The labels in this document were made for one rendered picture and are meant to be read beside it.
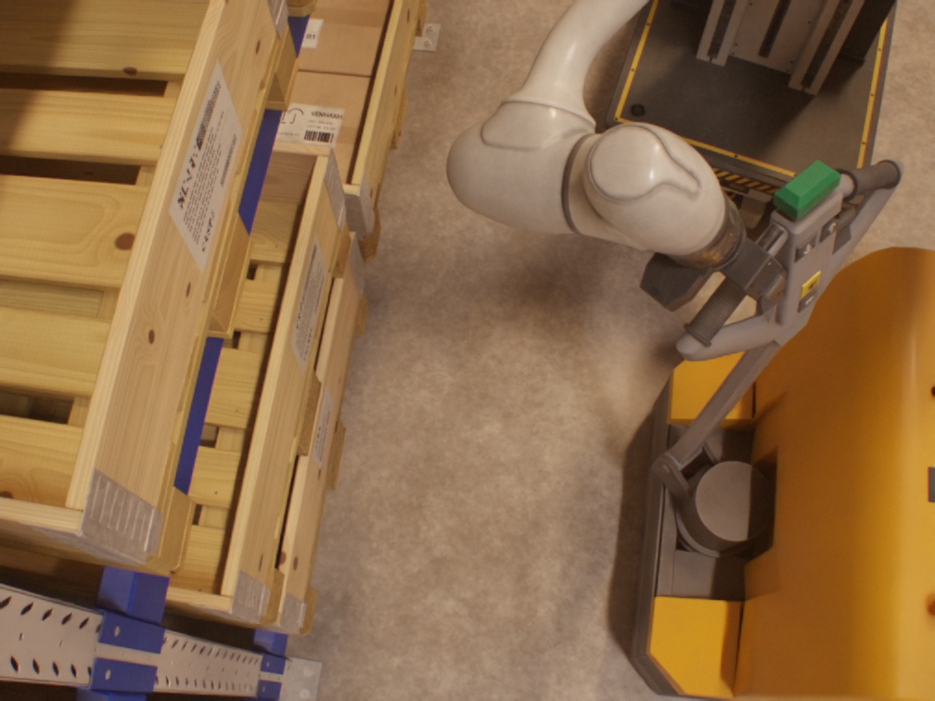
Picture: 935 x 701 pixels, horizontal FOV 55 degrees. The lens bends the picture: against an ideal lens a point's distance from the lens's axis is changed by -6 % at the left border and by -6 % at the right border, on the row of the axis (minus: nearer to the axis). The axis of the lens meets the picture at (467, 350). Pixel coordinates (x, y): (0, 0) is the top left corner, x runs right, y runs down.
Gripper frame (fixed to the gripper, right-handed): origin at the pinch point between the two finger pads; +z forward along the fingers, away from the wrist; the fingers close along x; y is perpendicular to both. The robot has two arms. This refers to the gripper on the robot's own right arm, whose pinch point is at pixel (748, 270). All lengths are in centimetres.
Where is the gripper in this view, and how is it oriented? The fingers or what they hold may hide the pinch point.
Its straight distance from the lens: 119.0
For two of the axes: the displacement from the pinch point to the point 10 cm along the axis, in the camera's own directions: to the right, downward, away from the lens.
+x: -6.0, -6.0, 5.3
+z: 5.4, 1.8, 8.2
